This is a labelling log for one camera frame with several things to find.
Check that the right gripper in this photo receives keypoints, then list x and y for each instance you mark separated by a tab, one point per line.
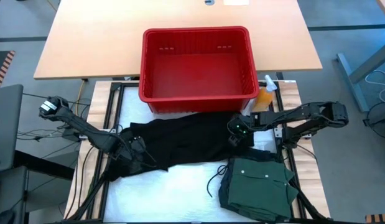
240	126

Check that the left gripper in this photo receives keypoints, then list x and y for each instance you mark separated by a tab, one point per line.
133	151

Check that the dark blue denim jeans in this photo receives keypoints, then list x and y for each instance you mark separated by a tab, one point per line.
257	153

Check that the black knit garment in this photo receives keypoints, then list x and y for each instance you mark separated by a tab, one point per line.
186	140

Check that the green polo shirt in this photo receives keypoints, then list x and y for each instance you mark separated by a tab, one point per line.
260	189

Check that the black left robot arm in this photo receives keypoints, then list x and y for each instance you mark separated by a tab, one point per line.
80	127

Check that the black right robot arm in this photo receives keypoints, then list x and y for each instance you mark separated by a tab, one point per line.
304	116

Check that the red plastic laundry bin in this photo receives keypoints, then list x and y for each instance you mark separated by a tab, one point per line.
198	74

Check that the orange spray bottle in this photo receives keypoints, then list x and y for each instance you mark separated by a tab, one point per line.
263	97

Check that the light wooden desk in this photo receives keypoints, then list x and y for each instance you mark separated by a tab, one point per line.
117	37

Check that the grey metal desk leg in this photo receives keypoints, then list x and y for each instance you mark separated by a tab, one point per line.
350	81

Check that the white paper sheet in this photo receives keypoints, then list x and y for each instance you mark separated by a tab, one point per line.
236	2

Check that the grey desk grommet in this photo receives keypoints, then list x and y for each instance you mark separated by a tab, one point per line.
209	2

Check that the black computer mouse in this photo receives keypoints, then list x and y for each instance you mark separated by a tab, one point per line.
5	216

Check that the black orange striped mat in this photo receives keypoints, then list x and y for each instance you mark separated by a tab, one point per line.
378	218
4	68

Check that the black aluminium table frame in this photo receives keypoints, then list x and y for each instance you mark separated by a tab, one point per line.
102	205

